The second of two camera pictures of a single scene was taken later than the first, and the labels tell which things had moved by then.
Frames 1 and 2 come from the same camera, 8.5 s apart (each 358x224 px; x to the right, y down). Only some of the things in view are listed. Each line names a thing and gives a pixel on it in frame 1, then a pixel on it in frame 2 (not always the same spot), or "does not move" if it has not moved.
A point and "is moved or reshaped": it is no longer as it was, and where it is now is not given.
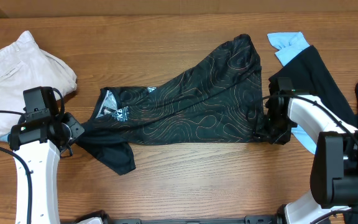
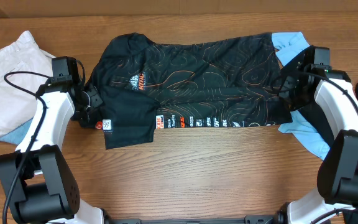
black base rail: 99,217 does not move
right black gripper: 281,140 -> 284,93
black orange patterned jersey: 219,99 is moved or reshaped
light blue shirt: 287,43 does not move
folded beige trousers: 22,66 does not move
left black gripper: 76,128 -> 79,115
